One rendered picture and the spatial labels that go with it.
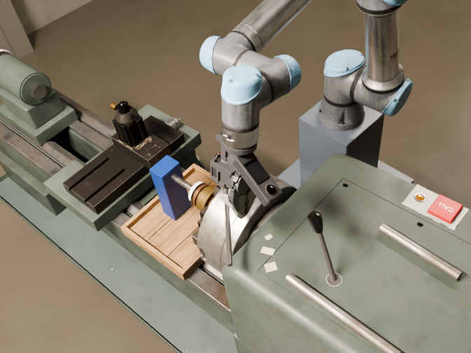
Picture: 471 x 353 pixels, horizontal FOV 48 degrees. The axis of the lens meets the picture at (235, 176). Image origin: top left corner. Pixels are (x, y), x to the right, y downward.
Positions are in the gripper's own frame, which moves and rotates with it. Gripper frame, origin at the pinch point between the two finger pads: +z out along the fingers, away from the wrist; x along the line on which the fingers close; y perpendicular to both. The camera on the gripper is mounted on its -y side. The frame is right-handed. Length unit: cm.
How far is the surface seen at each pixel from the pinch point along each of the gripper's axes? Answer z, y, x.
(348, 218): 5.8, -14.8, -21.5
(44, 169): 49, 106, -3
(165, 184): 26, 44, -13
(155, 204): 44, 55, -17
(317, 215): -6.1, -15.0, -5.9
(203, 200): 22.0, 27.5, -13.6
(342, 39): 86, 130, -254
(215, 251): 21.8, 11.0, -1.8
